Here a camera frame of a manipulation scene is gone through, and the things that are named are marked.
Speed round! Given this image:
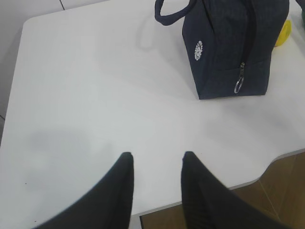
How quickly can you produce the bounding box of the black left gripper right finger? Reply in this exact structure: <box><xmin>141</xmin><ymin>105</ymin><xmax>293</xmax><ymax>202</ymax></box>
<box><xmin>181</xmin><ymin>151</ymin><xmax>287</xmax><ymax>229</ymax></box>

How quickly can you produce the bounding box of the yellow lemon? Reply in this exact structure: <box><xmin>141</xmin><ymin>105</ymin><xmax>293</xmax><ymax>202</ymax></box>
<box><xmin>275</xmin><ymin>20</ymin><xmax>292</xmax><ymax>47</ymax></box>

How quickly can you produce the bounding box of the navy blue fabric lunch bag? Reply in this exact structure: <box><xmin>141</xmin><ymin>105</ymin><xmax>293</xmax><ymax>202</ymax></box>
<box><xmin>155</xmin><ymin>0</ymin><xmax>289</xmax><ymax>100</ymax></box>

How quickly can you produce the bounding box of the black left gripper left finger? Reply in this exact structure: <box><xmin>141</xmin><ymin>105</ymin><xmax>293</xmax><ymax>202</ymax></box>
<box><xmin>38</xmin><ymin>152</ymin><xmax>133</xmax><ymax>229</ymax></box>

